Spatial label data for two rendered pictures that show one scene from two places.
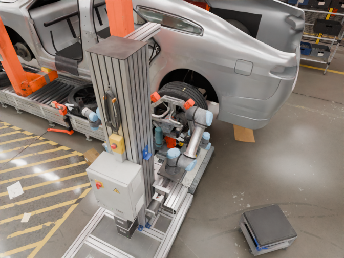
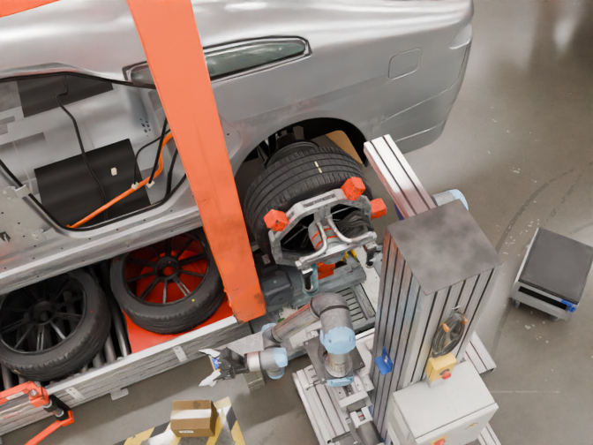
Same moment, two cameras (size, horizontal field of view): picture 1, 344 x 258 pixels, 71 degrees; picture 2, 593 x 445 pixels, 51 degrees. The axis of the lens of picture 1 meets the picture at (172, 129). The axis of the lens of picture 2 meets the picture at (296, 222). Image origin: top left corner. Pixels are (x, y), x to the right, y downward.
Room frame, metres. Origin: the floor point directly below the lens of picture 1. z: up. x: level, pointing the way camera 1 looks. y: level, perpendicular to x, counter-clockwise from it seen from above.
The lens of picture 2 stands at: (0.88, 1.20, 3.60)
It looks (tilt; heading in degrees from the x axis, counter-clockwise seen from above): 57 degrees down; 319
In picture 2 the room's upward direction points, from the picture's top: 6 degrees counter-clockwise
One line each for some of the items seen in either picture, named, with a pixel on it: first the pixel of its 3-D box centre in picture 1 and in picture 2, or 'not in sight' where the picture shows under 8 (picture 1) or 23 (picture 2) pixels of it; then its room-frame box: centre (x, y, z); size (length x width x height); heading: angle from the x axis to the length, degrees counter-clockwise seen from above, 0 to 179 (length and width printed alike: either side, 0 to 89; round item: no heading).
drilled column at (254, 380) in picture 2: not in sight; (251, 368); (2.06, 0.65, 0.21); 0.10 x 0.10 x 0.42; 65
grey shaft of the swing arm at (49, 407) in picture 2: (66, 120); (51, 406); (2.68, 1.55, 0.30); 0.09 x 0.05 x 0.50; 65
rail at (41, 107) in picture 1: (65, 117); (35, 402); (2.77, 1.60, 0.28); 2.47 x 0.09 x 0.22; 65
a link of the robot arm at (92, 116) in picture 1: (91, 115); (273, 358); (1.68, 0.73, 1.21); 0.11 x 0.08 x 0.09; 52
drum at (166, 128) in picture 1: (169, 122); (326, 241); (2.04, 0.03, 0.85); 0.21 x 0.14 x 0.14; 155
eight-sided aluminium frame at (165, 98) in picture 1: (172, 119); (320, 230); (2.11, 0.00, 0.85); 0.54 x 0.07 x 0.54; 65
